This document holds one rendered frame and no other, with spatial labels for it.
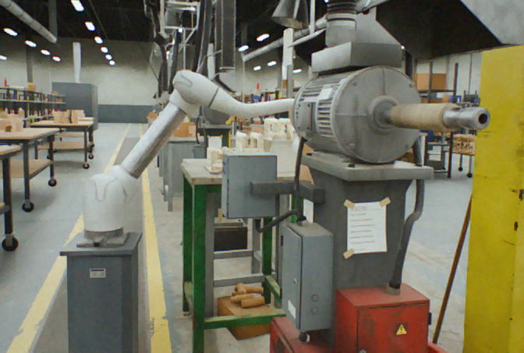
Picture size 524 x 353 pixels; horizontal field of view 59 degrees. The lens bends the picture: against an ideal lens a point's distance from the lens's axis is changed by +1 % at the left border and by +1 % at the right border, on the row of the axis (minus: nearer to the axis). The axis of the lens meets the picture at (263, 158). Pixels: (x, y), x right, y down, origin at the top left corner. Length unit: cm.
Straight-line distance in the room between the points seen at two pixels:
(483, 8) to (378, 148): 42
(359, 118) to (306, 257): 39
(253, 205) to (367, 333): 50
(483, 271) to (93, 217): 169
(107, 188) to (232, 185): 70
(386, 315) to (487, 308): 117
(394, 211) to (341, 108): 32
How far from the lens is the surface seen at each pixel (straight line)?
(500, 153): 221
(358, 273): 131
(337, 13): 167
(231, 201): 143
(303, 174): 171
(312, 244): 126
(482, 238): 233
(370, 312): 122
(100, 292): 202
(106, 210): 197
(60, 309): 327
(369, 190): 126
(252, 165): 142
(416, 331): 131
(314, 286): 130
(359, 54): 126
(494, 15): 106
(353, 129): 120
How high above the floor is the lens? 126
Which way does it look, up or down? 6 degrees down
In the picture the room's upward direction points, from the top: 1 degrees clockwise
